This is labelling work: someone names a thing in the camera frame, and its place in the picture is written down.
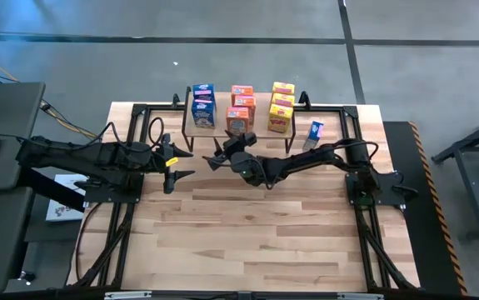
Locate black aluminium table frame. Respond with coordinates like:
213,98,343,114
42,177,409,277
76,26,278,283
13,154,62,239
72,92,419,293

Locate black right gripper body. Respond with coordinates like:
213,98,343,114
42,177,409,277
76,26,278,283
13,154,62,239
222,132,259,168

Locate silver aluminium bracket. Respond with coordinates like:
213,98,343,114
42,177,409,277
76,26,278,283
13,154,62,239
103,290,152,300
337,292,384,300

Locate wooden shelf with black legs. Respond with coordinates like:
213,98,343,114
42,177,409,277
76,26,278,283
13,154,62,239
180,86,297,154

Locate black metal stand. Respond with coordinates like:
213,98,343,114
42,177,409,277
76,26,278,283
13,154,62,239
430,108,479,251

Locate black caster wheel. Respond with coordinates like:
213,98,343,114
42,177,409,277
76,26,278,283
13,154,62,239
17,270,36,287

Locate yellow Corn Pops cereal box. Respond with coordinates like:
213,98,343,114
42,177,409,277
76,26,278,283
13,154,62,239
272,81,296,96
271,92,296,108
267,103,295,134

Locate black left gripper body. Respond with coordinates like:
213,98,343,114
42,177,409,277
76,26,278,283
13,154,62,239
138,132,176,195

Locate black mat with hazard stripe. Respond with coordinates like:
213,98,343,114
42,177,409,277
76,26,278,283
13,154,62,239
382,120,469,295

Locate orange Frosted Mini Wheats box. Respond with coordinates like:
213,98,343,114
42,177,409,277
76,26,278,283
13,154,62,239
233,95,257,126
225,107,251,135
231,84,255,98

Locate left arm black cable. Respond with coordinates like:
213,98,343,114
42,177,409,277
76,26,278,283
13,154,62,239
147,117,166,147

